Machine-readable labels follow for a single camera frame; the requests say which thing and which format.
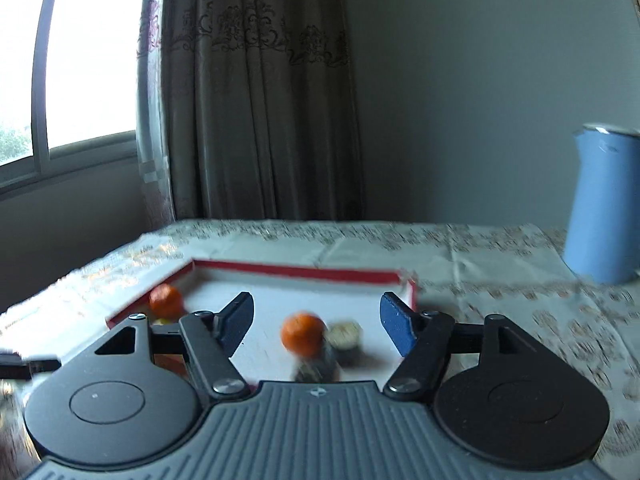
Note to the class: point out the brown patterned curtain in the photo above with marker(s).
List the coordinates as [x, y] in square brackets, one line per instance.
[260, 90]

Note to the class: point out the window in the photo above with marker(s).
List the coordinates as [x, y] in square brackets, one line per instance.
[75, 50]

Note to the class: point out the light blue electric kettle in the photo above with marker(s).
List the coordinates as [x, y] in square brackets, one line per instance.
[600, 205]

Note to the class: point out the sheer white curtain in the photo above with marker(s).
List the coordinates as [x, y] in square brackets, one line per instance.
[152, 110]

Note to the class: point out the large orange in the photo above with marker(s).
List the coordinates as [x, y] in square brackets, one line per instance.
[302, 334]

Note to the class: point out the small orange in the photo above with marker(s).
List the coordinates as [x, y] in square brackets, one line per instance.
[166, 301]

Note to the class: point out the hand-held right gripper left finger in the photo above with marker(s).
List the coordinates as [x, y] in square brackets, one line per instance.
[235, 322]

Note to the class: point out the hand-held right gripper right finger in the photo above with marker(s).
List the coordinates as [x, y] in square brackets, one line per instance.
[397, 322]

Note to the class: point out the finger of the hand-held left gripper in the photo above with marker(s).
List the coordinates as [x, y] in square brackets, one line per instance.
[30, 366]

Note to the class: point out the red cardboard tray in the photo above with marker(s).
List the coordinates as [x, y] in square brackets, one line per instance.
[280, 295]

